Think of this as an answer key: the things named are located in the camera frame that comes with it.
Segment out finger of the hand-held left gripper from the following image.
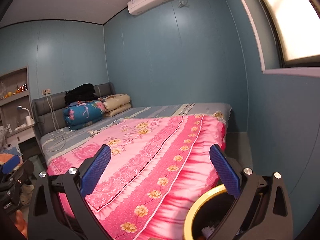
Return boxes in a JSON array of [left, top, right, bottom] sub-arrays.
[[0, 154, 21, 174]]

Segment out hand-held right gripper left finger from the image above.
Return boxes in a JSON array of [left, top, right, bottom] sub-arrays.
[[27, 144, 112, 240]]

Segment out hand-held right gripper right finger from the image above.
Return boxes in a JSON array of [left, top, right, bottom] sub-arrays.
[[209, 144, 293, 240]]

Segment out black trash can yellow rim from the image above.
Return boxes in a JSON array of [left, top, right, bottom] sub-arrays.
[[184, 184, 250, 240]]

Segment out person's left hand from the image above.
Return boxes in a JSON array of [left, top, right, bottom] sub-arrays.
[[14, 209, 28, 237]]

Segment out striped colourful cloth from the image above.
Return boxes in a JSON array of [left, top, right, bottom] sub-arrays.
[[0, 146, 23, 164]]

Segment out blue floral folded quilt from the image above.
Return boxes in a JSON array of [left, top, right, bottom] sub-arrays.
[[62, 100, 107, 130]]

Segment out pink floral blanket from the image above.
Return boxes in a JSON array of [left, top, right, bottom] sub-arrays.
[[46, 114, 227, 240]]

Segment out grey padded headboard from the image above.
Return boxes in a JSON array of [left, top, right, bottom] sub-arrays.
[[32, 82, 116, 140]]

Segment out beige folded quilt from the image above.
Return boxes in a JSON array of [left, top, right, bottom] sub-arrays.
[[102, 94, 132, 117]]

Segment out black clothes pile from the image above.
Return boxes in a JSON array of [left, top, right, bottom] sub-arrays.
[[64, 83, 99, 105]]

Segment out grey striped bed sheet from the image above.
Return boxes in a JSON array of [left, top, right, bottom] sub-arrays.
[[40, 102, 233, 168]]

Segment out window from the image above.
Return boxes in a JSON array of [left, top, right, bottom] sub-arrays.
[[230, 0, 320, 74]]

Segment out white charging cables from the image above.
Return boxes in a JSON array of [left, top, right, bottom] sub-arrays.
[[45, 94, 73, 153]]

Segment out white wall shelf unit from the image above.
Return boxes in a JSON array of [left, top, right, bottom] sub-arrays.
[[0, 66, 37, 153]]

